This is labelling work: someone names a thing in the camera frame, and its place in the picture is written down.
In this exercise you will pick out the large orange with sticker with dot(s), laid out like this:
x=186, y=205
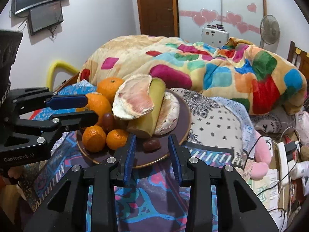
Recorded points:
x=97, y=103

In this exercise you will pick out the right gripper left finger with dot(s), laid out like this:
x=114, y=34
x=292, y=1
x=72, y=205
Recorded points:
x=64, y=209

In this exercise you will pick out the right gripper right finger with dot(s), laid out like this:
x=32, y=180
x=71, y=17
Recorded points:
x=238, y=207

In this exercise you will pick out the small mandarin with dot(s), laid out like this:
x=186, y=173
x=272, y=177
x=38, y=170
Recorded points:
x=116, y=138
x=94, y=138

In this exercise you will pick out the standing electric fan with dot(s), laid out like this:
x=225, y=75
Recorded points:
x=269, y=30

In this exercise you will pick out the blue patterned cloth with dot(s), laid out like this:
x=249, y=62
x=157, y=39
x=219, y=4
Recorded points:
x=82, y=87

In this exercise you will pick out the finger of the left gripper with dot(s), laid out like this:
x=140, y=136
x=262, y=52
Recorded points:
x=24, y=132
x=28, y=100

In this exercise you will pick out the pomelo segment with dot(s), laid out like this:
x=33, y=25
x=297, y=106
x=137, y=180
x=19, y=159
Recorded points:
x=168, y=115
x=132, y=99

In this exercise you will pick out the wooden bed headboard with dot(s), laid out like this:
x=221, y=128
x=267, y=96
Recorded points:
x=299, y=58

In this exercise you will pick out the yellow foam tube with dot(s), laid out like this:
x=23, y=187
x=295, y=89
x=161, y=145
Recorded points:
x=57, y=67

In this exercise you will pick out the frosted heart wardrobe doors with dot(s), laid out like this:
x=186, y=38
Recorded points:
x=240, y=18

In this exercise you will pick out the white device box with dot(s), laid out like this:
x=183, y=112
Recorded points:
x=215, y=35

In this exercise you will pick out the pink plush toy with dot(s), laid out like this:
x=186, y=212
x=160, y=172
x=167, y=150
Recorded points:
x=262, y=158

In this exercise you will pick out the small wall monitor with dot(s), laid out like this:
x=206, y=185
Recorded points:
x=45, y=16

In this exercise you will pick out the brown wooden door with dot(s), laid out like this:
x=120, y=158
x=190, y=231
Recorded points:
x=158, y=17

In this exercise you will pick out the white dotted cloth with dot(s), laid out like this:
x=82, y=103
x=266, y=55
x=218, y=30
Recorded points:
x=221, y=131

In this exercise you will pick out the dark red grape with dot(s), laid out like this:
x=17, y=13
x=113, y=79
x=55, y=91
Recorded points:
x=108, y=122

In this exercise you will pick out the colourful patchwork quilt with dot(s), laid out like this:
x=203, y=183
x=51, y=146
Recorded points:
x=240, y=71

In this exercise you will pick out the dark purple round plate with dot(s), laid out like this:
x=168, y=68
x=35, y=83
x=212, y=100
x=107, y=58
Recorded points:
x=143, y=159

